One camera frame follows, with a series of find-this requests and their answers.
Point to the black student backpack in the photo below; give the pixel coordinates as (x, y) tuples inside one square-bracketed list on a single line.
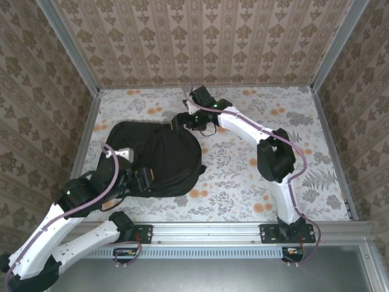
[(170, 158)]

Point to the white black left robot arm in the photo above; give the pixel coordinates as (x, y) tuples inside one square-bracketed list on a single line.
[(45, 231)]

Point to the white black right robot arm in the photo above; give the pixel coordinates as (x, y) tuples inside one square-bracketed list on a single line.
[(240, 124)]

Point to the black wiring junction box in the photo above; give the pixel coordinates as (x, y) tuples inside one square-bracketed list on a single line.
[(124, 254), (293, 252)]

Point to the grey metal front panel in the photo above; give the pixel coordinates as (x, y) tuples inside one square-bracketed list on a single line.
[(212, 276)]

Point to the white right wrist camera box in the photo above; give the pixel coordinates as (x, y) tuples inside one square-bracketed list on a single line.
[(190, 108)]

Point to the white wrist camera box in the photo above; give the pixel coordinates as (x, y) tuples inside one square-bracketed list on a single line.
[(123, 153), (190, 108)]

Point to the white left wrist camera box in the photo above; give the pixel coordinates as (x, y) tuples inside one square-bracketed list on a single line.
[(123, 153)]

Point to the aluminium table side rail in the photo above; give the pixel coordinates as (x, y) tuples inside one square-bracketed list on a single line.
[(326, 121), (88, 121)]

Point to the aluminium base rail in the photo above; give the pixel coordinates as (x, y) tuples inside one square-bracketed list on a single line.
[(206, 232)]

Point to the aluminium frame corner post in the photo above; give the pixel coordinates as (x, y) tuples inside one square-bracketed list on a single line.
[(71, 48), (338, 45)]

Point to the aluminium front frame bar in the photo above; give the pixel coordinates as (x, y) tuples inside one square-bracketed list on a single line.
[(369, 273)]

